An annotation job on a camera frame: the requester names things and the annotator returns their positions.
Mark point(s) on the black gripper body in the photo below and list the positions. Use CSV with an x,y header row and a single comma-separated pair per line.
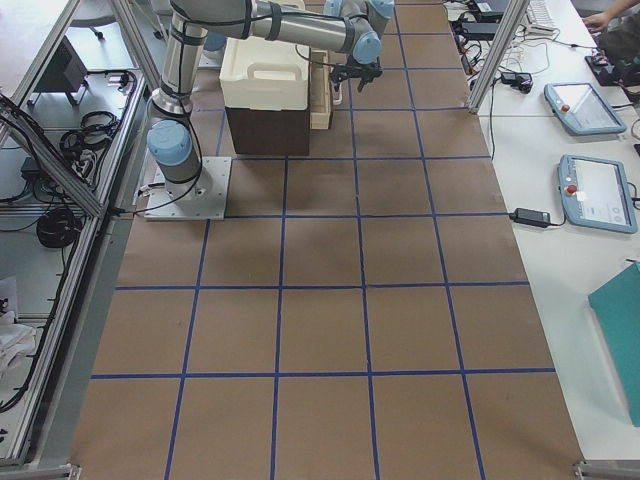
x,y
354,73

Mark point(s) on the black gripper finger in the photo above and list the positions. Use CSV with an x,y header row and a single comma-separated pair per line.
x,y
363,82

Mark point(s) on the white drawer handle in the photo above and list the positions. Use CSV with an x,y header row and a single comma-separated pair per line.
x,y
337,94

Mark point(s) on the light wooden drawer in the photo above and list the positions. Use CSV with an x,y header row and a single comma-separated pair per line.
x,y
320,96

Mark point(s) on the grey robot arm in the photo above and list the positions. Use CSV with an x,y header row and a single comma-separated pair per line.
x,y
351,28

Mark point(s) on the dark wooden drawer cabinet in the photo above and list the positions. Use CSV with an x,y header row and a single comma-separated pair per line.
x,y
269,133

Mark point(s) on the person hand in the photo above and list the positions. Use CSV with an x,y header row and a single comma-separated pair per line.
x,y
597,22

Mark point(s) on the cream plastic tray box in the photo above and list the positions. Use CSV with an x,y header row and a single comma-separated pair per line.
x,y
258,74

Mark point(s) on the upper teach pendant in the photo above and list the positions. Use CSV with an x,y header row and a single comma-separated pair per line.
x,y
582,110

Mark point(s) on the teach pendant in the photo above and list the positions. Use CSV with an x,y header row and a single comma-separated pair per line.
x,y
582,110
594,193

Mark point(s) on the black power adapter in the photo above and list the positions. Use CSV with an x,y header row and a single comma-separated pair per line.
x,y
535,218

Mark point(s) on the brown paper table mat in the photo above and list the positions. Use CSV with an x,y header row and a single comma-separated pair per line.
x,y
361,313

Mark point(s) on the lower teach pendant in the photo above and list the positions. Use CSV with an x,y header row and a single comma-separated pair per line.
x,y
594,193

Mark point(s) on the teal box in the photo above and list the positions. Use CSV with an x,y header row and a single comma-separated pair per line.
x,y
616,304

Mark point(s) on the aluminium frame post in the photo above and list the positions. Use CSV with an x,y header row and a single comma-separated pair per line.
x,y
512,17

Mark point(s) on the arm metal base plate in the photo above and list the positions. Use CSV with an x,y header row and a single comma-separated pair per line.
x,y
207,199

